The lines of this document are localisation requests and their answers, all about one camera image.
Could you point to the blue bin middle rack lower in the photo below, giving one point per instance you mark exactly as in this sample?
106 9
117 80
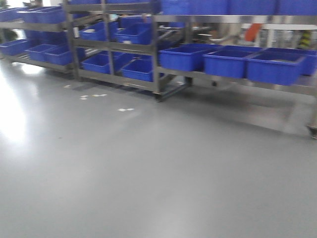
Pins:
139 69

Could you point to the blue bin rack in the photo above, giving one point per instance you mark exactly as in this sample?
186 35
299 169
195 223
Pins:
60 55
138 33
281 66
229 61
139 69
186 57

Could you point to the blue bin right rack left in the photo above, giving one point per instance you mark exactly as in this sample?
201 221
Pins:
186 57

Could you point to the middle steel rack with bins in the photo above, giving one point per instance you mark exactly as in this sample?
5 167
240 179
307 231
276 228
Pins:
104 9

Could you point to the steel rack with bins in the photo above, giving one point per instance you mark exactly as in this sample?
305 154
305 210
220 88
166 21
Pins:
304 85
104 9
27 32

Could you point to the blue bin middle rack upper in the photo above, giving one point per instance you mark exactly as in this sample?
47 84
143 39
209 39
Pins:
138 33

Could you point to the blue bin right rack middle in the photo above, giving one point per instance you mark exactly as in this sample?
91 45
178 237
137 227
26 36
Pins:
229 61

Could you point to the blue bin left rack lower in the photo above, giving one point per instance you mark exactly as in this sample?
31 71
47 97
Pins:
60 55

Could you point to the left steel rack with bins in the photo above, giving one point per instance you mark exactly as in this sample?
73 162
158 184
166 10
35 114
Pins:
27 32

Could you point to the right steel rack with bins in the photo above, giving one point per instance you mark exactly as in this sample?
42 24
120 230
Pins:
304 85

